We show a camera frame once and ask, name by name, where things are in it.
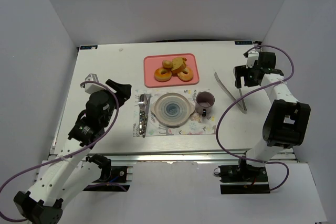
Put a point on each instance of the beige ceramic bowl plate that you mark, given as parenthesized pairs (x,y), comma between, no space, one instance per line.
(172,109)

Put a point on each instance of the floral placemat cloth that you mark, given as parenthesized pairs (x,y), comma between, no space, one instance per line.
(195,125)

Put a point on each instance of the glazed donut left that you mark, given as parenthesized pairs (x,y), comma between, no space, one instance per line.
(162,74)

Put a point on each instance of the silver fork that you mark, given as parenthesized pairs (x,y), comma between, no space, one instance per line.
(141,105)

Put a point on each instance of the glazed donut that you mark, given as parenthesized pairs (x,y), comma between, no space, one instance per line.
(186,74)
(162,74)

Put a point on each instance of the pink rectangular tray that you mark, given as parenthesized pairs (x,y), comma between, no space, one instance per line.
(151,63)

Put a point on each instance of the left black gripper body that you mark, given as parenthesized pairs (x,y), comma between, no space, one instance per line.
(115,94)

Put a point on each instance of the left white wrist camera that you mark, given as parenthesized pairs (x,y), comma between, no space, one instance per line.
(91,86)

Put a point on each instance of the silver knife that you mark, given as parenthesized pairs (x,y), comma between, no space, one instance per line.
(146,115)

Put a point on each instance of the glazed donut right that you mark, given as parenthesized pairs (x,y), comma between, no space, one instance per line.
(186,74)

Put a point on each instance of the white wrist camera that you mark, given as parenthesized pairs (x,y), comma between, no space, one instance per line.
(91,86)
(251,57)

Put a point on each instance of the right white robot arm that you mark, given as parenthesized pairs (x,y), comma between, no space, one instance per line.
(286,123)

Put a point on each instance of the metal tongs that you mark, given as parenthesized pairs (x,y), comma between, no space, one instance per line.
(241,104)

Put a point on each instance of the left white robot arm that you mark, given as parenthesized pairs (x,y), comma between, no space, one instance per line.
(74,170)

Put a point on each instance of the purple mug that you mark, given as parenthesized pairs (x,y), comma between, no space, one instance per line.
(204,103)

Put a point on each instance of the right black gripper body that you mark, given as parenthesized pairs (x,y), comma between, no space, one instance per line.
(241,72)

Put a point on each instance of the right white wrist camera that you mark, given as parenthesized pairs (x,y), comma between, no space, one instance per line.
(251,57)

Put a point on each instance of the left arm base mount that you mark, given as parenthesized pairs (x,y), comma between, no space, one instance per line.
(113,178)

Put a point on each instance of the yellow bread slice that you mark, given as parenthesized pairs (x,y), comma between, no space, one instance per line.
(179,64)

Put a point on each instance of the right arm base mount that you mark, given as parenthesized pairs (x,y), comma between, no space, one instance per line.
(234,182)

